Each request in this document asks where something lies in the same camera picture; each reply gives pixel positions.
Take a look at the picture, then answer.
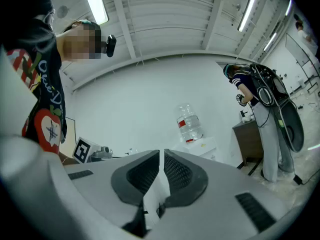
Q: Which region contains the brown wooden side cabinet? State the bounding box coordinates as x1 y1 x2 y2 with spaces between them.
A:
231 120 264 167

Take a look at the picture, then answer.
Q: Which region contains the black metal floor frame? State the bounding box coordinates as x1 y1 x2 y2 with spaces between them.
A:
236 158 264 177

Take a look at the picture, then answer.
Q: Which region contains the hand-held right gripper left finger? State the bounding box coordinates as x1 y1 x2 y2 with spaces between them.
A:
62 148 161 239

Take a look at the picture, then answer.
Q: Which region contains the teal head strap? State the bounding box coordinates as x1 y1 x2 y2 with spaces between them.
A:
78 19 101 28

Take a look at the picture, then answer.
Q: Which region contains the black head camera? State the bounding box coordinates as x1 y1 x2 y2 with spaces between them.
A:
101 34 118 58

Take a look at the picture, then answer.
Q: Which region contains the person's left forearm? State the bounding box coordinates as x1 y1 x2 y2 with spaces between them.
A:
58 151 80 166

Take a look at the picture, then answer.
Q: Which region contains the black cable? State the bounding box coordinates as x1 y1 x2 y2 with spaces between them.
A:
299 168 320 186

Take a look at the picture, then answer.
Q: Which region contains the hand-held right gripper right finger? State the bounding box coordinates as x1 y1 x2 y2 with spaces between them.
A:
149 148 305 240

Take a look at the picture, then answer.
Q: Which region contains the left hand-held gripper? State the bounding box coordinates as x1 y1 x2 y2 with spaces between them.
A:
72 136 114 164

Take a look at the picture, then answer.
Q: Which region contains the person's black printed shirt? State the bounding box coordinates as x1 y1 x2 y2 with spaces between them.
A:
3 18 68 153

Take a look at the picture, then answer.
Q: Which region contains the framed glass panel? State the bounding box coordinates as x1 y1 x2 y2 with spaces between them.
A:
285 33 316 71

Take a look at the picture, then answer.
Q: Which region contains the person's head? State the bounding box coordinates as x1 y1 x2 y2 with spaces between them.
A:
56 20 103 63

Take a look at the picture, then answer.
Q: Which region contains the white water dispenser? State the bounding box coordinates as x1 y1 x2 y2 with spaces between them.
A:
172 136 218 161

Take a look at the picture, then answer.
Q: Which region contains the round ceiling fixture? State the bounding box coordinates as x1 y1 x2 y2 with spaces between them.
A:
56 5 69 19

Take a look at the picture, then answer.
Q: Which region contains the beige board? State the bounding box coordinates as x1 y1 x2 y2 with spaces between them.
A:
59 117 77 158

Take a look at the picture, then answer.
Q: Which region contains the large clear water bottle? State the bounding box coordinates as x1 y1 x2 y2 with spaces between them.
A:
176 103 204 143

